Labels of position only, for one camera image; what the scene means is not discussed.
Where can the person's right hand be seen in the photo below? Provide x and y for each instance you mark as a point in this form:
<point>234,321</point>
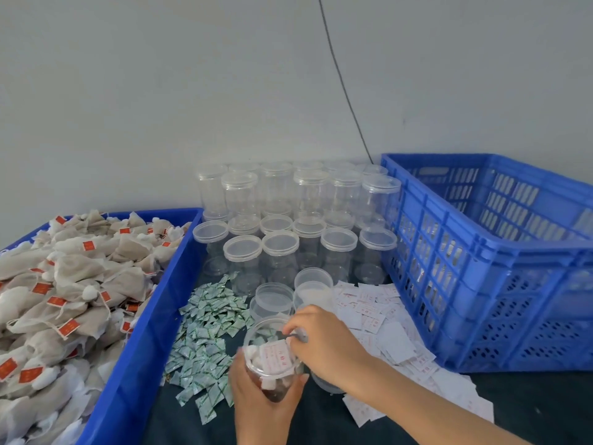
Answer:
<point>329,352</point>

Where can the person's left hand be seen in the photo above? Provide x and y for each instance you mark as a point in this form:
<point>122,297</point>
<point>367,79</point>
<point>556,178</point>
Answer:
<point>259,417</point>

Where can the pile of tea bags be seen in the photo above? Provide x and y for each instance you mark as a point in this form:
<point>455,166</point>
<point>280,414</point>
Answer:
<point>74,301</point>

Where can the clear jar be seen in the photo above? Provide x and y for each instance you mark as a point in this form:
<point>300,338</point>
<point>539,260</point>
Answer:
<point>255,331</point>

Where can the group of lidded jars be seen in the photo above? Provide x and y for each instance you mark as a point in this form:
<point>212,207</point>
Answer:
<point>278,208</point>

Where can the pile of white label papers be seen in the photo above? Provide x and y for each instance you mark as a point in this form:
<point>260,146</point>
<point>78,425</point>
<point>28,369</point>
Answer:
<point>408,357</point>

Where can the blue slatted crate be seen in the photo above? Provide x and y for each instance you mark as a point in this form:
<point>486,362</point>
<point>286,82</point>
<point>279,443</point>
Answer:
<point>482,273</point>

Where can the person's right forearm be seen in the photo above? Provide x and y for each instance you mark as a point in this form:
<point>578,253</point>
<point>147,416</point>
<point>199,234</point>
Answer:
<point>435,408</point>

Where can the blue plastic tray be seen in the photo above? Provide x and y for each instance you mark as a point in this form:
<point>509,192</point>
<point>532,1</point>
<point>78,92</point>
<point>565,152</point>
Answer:
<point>139,366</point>

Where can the pile of green desiccant packets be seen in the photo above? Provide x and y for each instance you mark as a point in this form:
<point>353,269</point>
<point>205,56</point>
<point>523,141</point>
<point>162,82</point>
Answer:
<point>208,347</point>

